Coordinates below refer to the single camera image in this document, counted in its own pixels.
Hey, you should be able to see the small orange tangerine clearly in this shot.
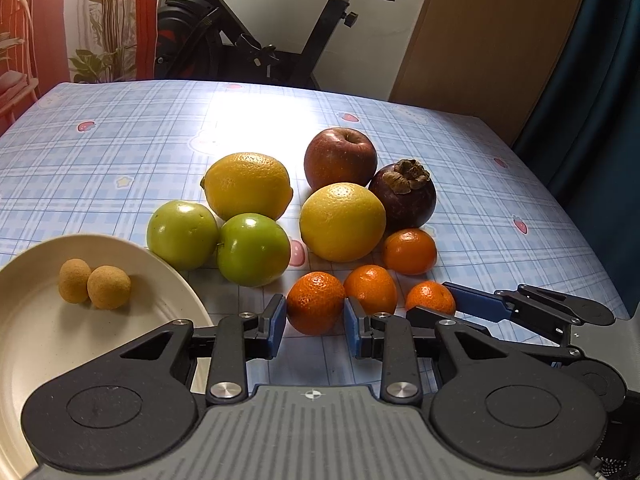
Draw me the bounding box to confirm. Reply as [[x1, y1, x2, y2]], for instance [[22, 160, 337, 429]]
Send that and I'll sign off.
[[404, 280, 457, 317], [286, 271, 347, 336], [382, 228, 438, 276], [343, 264, 399, 316]]

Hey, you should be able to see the large yellow orange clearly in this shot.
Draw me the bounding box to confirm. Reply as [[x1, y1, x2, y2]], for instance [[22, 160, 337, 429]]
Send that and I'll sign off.
[[299, 182, 387, 263]]

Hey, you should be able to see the brown wooden door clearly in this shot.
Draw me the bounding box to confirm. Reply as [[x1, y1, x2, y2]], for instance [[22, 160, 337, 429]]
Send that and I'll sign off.
[[389, 0, 597, 149]]

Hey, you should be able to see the wall poster with plants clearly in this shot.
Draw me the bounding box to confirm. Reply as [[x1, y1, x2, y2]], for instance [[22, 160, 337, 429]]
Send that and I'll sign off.
[[0, 0, 167, 135]]

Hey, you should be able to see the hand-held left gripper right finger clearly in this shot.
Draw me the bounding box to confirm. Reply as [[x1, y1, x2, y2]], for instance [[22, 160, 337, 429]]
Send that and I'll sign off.
[[343, 296, 502, 406]]

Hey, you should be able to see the blue plaid tablecloth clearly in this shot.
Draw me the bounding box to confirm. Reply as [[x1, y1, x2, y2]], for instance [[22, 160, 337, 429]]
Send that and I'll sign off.
[[0, 79, 632, 480]]

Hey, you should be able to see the green apple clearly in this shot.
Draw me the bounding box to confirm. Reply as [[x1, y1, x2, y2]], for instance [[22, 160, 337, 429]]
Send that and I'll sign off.
[[216, 213, 292, 288], [146, 200, 221, 271]]

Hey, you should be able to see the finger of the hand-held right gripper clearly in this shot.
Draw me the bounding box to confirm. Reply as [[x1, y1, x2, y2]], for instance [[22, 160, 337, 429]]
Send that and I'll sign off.
[[442, 281, 616, 349], [406, 306, 584, 370]]

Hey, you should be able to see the black exercise bike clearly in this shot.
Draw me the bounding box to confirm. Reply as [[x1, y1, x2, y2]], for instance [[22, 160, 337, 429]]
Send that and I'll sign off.
[[153, 0, 416, 92]]

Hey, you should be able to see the dark teal curtain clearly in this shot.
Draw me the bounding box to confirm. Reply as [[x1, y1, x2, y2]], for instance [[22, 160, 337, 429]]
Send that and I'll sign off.
[[512, 0, 640, 322]]

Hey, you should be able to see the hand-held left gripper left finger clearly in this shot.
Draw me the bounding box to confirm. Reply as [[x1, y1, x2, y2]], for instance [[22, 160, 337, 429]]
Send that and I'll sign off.
[[118, 293, 288, 407]]

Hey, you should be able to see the yellow lemon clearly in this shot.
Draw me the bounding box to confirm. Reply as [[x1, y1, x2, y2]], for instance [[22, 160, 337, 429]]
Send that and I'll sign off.
[[200, 152, 294, 222]]

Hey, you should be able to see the cream round plate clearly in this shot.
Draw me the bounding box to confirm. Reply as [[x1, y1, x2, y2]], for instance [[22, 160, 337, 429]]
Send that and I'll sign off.
[[0, 233, 216, 480]]

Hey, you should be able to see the red apple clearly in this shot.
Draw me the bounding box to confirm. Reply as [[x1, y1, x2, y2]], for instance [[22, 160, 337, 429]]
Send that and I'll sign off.
[[304, 127, 378, 192]]

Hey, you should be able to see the tan longan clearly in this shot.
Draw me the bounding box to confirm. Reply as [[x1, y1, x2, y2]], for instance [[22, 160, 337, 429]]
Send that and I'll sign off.
[[58, 258, 93, 304], [87, 265, 132, 310]]

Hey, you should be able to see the dark purple mangosteen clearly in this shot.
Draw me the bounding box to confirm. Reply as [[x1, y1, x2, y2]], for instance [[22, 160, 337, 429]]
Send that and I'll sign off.
[[368, 158, 437, 233]]

